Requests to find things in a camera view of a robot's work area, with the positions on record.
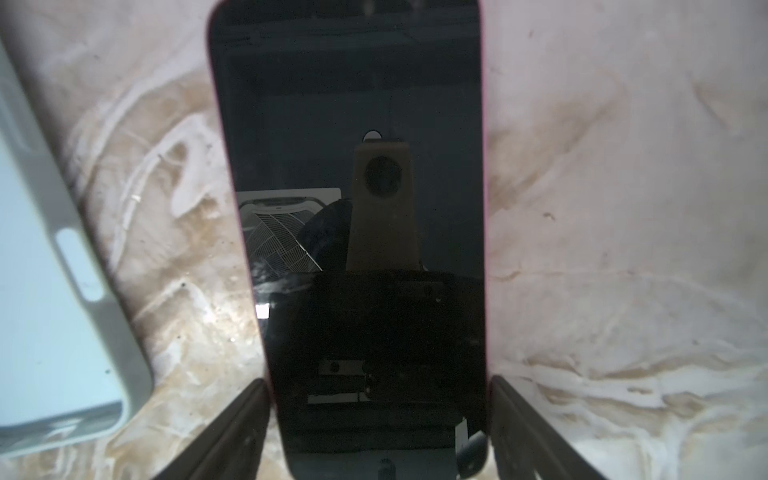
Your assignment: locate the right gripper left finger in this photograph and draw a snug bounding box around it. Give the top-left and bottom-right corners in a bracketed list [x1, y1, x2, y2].
[156, 378, 271, 479]

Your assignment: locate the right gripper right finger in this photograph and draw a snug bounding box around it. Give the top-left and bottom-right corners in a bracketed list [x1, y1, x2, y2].
[490, 375, 603, 480]

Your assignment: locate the light blue phone case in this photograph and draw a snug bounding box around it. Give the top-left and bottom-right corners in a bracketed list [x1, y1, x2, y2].
[1, 56, 153, 458]

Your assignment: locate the black phone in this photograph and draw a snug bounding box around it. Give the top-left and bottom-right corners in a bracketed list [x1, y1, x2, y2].
[207, 1, 488, 479]

